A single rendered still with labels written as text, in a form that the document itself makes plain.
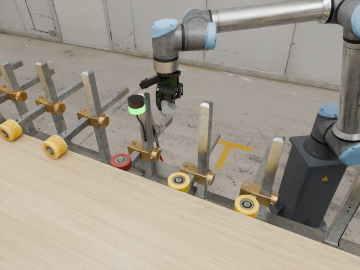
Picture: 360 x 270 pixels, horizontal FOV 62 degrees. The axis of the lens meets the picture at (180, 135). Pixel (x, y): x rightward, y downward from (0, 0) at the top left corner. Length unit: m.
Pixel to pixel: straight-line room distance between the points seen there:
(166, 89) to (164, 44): 0.17
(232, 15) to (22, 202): 0.98
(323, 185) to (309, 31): 2.07
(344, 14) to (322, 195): 1.06
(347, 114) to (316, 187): 0.58
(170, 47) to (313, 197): 1.28
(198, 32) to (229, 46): 2.74
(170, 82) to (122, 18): 3.21
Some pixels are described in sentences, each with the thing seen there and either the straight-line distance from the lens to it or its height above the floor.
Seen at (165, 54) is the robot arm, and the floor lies 1.29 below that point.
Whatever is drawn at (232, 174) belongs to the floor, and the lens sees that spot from 2.39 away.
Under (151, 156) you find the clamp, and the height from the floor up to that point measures 0.86.
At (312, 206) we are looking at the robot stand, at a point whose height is 0.25.
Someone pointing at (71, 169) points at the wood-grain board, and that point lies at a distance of 1.20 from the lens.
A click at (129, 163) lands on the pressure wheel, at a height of 0.90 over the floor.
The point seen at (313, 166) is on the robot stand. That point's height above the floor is 0.60.
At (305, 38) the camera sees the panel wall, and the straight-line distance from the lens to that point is 3.60.
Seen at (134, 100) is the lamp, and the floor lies 1.14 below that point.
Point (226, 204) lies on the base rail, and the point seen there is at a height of 0.70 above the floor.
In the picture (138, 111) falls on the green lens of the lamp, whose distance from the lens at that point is 1.07.
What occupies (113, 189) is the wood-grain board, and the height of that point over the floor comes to 0.90.
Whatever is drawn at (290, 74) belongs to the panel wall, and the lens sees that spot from 3.76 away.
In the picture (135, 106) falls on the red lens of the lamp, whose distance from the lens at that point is 1.06.
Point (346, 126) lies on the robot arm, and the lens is 1.48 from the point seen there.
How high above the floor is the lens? 1.69
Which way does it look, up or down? 38 degrees down
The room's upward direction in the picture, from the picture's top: 1 degrees counter-clockwise
